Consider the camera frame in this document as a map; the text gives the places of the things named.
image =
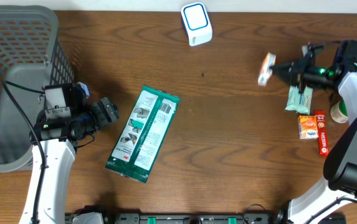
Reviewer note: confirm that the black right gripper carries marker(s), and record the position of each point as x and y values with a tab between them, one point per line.
297	70

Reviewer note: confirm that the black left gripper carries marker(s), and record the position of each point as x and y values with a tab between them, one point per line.
109	114

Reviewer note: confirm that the light green wipes pack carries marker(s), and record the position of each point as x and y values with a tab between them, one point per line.
299	102

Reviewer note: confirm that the green 3M product pouch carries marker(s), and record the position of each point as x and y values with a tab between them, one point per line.
139	143

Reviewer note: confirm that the orange white small packet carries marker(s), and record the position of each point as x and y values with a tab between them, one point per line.
307	127

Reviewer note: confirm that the red Nescafe stick box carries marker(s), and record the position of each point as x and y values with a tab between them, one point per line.
322	133

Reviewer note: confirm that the green lid white jar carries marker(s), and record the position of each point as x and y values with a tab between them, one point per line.
338	112

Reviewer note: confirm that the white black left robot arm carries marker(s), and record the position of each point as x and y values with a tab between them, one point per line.
66	119

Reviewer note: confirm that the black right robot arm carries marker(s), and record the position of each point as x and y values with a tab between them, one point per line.
338	186

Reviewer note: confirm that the white cube barcode scanner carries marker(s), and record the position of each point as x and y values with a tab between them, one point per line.
196	23

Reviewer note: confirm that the grey plastic shopping basket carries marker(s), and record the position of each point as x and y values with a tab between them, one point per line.
31	57

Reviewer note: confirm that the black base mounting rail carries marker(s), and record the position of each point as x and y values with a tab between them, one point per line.
127	218

